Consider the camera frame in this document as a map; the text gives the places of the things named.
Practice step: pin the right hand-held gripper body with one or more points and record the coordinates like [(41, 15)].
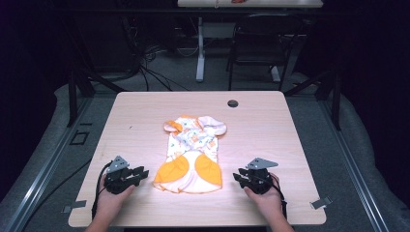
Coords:
[(259, 180)]

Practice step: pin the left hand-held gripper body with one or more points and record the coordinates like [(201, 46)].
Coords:
[(116, 180)]

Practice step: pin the person's left hand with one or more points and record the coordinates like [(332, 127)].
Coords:
[(111, 199)]

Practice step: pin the person's right hand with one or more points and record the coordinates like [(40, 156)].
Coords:
[(267, 201)]

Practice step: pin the grey tape strip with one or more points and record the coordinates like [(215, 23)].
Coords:
[(74, 205), (321, 203)]

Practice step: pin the white and orange baby garment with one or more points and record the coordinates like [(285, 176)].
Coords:
[(190, 154)]

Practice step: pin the black metal stand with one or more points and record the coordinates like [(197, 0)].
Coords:
[(328, 90), (80, 87)]

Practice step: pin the black chair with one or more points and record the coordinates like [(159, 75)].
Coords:
[(262, 42)]

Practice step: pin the white background desk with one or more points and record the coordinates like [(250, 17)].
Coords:
[(251, 4)]

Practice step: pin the aluminium floor rail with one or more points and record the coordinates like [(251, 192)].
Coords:
[(48, 161), (351, 164)]

